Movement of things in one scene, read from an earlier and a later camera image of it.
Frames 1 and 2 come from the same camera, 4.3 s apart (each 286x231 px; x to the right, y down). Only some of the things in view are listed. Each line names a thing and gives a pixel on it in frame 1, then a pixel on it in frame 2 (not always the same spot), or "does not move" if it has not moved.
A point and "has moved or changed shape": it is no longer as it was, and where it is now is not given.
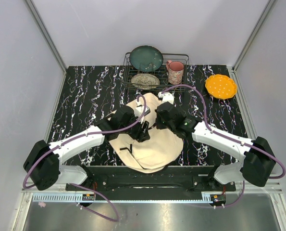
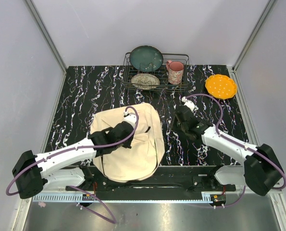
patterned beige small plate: [144, 81] does not move
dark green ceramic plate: [145, 58] does not move
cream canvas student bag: [162, 151] has moved or changed shape
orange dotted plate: [221, 86] does not move
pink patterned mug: [175, 70] does not move
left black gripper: [143, 135] → [128, 145]
